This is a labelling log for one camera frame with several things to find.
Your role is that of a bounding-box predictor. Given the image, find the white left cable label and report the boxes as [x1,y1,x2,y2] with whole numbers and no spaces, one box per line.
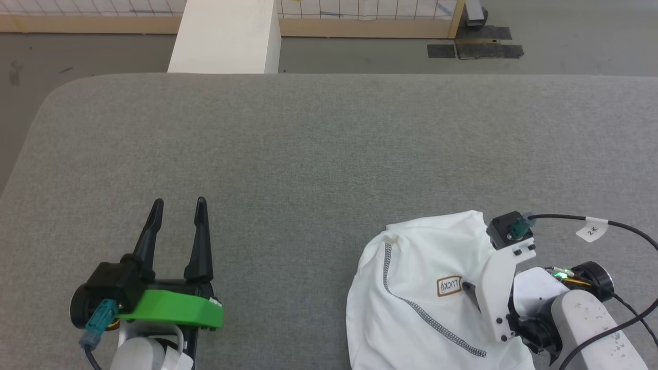
[158,346,195,370]

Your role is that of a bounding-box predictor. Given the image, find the metal partition foot with caster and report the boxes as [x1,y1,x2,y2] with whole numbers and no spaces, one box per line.
[465,0,488,27]

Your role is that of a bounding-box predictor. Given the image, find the white right cable label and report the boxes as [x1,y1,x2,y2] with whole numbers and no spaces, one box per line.
[575,218,610,243]

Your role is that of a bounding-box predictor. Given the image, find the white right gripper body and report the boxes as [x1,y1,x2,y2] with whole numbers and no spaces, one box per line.
[475,242,615,344]

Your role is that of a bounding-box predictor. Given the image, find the white box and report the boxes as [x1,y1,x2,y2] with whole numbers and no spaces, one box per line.
[167,0,282,75]

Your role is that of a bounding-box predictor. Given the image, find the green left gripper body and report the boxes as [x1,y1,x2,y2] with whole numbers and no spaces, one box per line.
[69,276,225,330]

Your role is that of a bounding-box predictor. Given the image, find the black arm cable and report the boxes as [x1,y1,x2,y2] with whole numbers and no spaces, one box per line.
[523,212,658,370]
[79,299,120,370]

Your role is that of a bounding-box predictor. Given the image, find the white garment with grey stitching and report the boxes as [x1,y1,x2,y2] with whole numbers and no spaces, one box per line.
[345,210,538,370]

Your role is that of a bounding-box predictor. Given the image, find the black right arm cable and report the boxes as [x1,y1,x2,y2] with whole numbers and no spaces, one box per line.
[523,212,658,370]

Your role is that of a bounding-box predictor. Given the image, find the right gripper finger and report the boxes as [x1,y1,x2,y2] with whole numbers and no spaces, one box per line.
[462,281,482,313]

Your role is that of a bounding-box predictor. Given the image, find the grey fabric sofa cushion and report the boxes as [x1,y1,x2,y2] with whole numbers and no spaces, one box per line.
[0,72,658,370]

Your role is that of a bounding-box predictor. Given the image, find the lemon print partition screen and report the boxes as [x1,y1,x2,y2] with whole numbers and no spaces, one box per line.
[0,0,466,40]

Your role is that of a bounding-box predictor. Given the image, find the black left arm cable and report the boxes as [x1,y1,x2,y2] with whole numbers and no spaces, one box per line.
[79,299,120,370]

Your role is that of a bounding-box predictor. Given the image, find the narrow black floor tape patch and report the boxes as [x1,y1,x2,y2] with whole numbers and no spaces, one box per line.
[456,25,513,41]

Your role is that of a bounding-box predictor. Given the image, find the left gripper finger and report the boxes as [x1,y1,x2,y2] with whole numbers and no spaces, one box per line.
[183,196,215,282]
[120,198,166,282]

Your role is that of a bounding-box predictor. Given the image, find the large black floor tape patch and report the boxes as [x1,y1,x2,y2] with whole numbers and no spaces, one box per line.
[454,38,525,60]

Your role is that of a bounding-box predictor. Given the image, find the white cable label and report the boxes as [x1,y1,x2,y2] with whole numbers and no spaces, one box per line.
[575,218,610,243]
[158,346,195,370]

